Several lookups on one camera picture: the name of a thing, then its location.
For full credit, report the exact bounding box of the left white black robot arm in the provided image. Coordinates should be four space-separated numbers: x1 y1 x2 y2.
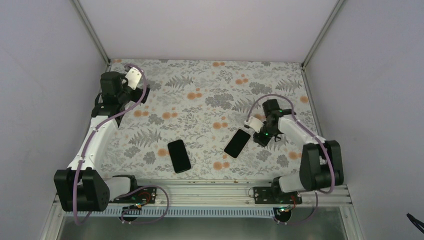
53 66 150 212

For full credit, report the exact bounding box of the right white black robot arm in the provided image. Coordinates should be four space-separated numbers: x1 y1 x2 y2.
244 99 344 204

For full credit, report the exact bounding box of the black phone on mat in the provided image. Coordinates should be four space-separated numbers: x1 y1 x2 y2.
167 139 192 174

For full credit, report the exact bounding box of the floral patterned table mat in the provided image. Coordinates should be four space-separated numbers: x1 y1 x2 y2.
101 59 317 181

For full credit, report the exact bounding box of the black object at edge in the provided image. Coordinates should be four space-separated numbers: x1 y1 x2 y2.
406 213 424 234

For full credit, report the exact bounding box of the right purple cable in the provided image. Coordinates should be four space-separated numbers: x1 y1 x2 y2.
246 94 335 226

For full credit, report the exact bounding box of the purple cable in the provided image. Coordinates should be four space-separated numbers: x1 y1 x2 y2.
246 94 335 226
72 63 170 226

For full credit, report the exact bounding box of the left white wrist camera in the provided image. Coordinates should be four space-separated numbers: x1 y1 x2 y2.
125 67 142 90

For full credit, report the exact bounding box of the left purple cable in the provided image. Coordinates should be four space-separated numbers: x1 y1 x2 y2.
72 63 170 226

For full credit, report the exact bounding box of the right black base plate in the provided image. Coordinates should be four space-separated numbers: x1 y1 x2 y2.
253 186 303 205

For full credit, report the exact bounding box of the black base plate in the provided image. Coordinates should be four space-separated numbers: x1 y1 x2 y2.
111 187 157 205
253 186 303 205

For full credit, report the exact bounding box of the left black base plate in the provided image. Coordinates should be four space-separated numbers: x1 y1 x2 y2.
111 187 157 205

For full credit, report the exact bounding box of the aluminium rail frame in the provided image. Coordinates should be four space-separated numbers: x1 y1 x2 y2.
41 180 363 240

